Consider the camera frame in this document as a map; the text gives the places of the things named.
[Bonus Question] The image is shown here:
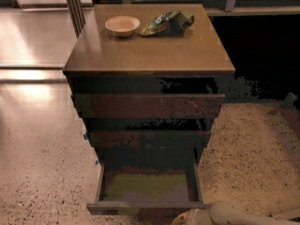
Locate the white ceramic bowl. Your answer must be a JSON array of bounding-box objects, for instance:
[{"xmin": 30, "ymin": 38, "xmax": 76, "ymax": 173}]
[{"xmin": 105, "ymin": 16, "xmax": 141, "ymax": 38}]

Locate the blue tape piece upper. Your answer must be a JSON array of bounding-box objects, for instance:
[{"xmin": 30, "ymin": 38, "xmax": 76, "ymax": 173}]
[{"xmin": 83, "ymin": 133, "xmax": 88, "ymax": 140}]

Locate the white and yellow gripper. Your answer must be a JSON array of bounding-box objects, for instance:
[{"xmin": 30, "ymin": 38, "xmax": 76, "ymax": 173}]
[{"xmin": 172, "ymin": 209, "xmax": 212, "ymax": 225}]

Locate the brown top drawer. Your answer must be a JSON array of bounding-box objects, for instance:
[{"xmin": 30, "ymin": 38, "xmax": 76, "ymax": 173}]
[{"xmin": 74, "ymin": 94, "xmax": 225, "ymax": 119}]

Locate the brown drawer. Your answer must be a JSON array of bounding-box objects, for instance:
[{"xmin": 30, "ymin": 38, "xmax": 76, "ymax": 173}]
[
  {"xmin": 74, "ymin": 94, "xmax": 225, "ymax": 119},
  {"xmin": 87, "ymin": 161, "xmax": 209, "ymax": 216},
  {"xmin": 88, "ymin": 130, "xmax": 211, "ymax": 148}
]

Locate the brown middle drawer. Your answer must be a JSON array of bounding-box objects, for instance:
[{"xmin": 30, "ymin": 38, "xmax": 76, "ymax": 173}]
[{"xmin": 88, "ymin": 130, "xmax": 211, "ymax": 148}]

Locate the brown bottom drawer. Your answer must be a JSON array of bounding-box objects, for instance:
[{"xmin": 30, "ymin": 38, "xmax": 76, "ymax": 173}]
[{"xmin": 87, "ymin": 161, "xmax": 209, "ymax": 216}]

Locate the brown wooden drawer cabinet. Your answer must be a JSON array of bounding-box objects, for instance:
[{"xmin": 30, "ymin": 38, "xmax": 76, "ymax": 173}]
[{"xmin": 63, "ymin": 5, "xmax": 234, "ymax": 167}]

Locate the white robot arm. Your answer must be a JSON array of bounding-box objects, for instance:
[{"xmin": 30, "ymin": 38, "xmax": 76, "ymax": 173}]
[{"xmin": 172, "ymin": 201, "xmax": 299, "ymax": 225}]

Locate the green chip bag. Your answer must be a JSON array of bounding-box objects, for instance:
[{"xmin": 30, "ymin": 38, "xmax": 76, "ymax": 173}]
[{"xmin": 140, "ymin": 10, "xmax": 194, "ymax": 37}]

